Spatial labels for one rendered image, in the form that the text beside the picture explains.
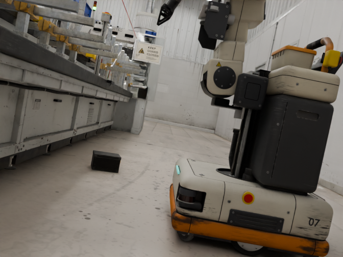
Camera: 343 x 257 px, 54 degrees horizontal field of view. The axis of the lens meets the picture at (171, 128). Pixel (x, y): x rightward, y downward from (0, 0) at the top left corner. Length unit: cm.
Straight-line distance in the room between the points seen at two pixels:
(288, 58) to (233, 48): 26
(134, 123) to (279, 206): 468
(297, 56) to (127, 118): 468
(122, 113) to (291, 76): 482
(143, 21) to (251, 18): 867
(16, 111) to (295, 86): 154
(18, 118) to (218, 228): 133
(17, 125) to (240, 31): 137
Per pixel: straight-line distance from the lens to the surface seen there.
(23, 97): 215
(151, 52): 596
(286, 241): 152
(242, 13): 166
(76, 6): 122
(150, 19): 1026
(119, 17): 1277
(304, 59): 168
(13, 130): 218
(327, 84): 153
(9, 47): 134
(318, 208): 153
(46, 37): 171
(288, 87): 147
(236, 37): 164
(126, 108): 606
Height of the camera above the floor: 53
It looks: 3 degrees down
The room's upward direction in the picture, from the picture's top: 11 degrees clockwise
